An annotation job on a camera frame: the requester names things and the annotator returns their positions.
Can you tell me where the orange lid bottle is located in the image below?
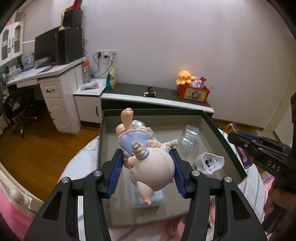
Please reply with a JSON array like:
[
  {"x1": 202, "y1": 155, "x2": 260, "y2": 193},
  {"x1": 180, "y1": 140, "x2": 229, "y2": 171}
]
[{"x1": 82, "y1": 58, "x2": 91, "y2": 83}]

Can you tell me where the black computer tower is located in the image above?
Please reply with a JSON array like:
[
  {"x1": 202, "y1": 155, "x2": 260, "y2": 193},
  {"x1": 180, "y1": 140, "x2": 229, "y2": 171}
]
[{"x1": 56, "y1": 27, "x2": 83, "y2": 65}]

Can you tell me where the black speaker on tower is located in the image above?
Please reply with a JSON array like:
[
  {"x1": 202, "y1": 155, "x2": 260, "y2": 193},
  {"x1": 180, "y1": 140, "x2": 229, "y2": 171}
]
[{"x1": 63, "y1": 9, "x2": 83, "y2": 28}]

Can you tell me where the red cartoon storage box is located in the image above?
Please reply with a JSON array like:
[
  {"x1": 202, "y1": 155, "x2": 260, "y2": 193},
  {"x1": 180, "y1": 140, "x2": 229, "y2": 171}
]
[{"x1": 177, "y1": 85, "x2": 210, "y2": 103}]

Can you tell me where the snack bag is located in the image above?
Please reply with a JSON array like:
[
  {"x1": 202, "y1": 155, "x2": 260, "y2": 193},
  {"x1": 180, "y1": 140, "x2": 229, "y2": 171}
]
[{"x1": 106, "y1": 67, "x2": 116, "y2": 90}]

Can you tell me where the blue gold box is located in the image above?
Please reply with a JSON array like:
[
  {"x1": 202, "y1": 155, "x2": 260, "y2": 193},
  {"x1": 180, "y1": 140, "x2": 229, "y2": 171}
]
[{"x1": 225, "y1": 123, "x2": 253, "y2": 169}]

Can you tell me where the clear plastic container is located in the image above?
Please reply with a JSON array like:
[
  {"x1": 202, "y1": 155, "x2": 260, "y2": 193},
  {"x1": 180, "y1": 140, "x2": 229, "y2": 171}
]
[{"x1": 180, "y1": 125, "x2": 199, "y2": 158}]

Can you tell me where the black flashlight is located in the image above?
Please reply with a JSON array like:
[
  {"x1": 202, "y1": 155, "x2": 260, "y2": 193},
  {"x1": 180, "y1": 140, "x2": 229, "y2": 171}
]
[{"x1": 143, "y1": 86, "x2": 157, "y2": 97}]

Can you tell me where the white bunny astronaut figurine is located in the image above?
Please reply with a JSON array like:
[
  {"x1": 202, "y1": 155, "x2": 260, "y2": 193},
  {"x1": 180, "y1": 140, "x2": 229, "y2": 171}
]
[{"x1": 132, "y1": 120, "x2": 156, "y2": 140}]

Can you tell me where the pink doll figurine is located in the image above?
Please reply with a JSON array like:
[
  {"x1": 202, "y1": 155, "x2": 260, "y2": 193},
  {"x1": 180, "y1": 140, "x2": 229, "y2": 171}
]
[{"x1": 116, "y1": 108, "x2": 178, "y2": 205}]

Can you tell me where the white desk with drawers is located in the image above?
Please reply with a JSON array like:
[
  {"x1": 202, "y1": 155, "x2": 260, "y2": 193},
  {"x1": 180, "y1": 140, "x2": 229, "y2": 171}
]
[{"x1": 6, "y1": 58, "x2": 85, "y2": 134}]

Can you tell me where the pink box with black rim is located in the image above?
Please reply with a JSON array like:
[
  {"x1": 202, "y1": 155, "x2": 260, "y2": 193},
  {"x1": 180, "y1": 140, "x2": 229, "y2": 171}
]
[{"x1": 103, "y1": 109, "x2": 246, "y2": 227}]

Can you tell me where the clear plastic card case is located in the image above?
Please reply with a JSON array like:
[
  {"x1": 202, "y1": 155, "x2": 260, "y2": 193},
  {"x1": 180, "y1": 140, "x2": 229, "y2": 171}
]
[{"x1": 124, "y1": 166, "x2": 165, "y2": 208}]

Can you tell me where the orange octopus plush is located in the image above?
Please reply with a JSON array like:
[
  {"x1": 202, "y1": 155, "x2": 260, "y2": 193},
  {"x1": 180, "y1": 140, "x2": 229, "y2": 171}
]
[{"x1": 176, "y1": 70, "x2": 196, "y2": 85}]

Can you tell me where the black computer monitor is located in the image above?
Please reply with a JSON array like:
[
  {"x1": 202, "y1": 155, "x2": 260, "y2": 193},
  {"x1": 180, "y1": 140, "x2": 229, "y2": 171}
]
[{"x1": 34, "y1": 27, "x2": 59, "y2": 69}]

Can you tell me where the white glass-door cabinet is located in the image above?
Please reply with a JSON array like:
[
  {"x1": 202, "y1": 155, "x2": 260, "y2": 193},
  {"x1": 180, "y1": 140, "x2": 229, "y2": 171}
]
[{"x1": 1, "y1": 21, "x2": 24, "y2": 66}]

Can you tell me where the striped white bedsheet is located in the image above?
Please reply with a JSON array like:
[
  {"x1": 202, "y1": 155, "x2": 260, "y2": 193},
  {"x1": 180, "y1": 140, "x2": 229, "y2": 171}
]
[{"x1": 60, "y1": 137, "x2": 266, "y2": 240}]

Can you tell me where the person's right hand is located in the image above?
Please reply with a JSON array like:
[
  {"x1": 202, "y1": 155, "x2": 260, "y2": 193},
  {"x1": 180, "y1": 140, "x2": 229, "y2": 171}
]
[{"x1": 262, "y1": 178, "x2": 295, "y2": 240}]

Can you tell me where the white cup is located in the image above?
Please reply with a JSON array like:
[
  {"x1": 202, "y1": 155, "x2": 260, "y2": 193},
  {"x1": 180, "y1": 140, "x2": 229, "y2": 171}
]
[{"x1": 194, "y1": 152, "x2": 225, "y2": 175}]

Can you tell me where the black office chair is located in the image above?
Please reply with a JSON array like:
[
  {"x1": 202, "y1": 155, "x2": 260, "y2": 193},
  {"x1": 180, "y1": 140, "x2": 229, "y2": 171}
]
[{"x1": 1, "y1": 87, "x2": 38, "y2": 138}]

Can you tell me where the white wall power strip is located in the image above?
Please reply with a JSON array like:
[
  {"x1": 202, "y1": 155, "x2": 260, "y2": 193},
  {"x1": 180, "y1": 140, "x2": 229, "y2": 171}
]
[{"x1": 96, "y1": 50, "x2": 118, "y2": 58}]

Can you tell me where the low white black cabinet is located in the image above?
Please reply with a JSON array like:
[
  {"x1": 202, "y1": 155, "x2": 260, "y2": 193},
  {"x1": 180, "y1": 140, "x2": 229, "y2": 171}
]
[{"x1": 74, "y1": 79, "x2": 214, "y2": 128}]

